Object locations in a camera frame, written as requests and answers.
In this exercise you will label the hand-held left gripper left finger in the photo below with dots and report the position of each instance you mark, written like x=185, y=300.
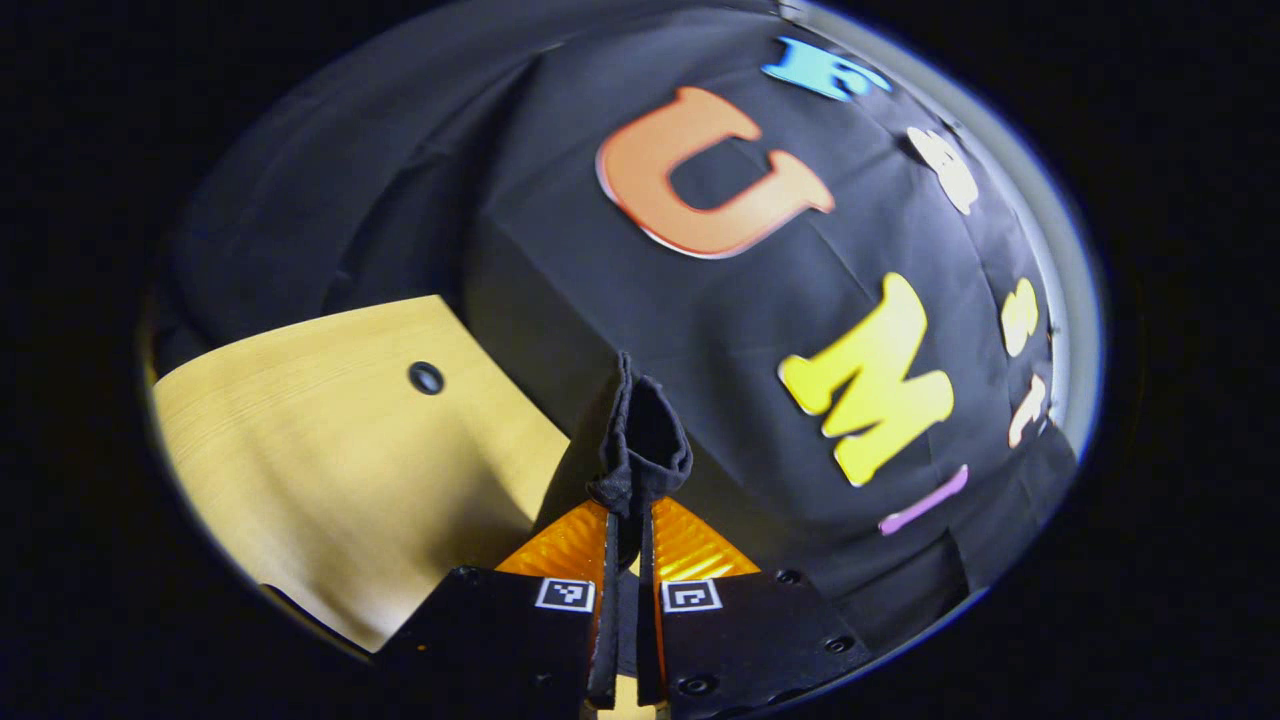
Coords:
x=605, y=640

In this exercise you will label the black denim jeans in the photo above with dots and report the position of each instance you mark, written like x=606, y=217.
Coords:
x=645, y=440

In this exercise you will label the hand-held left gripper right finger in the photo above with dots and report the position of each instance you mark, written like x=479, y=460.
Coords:
x=648, y=640

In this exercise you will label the black backdrop cloth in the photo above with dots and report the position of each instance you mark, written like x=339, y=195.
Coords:
x=560, y=250

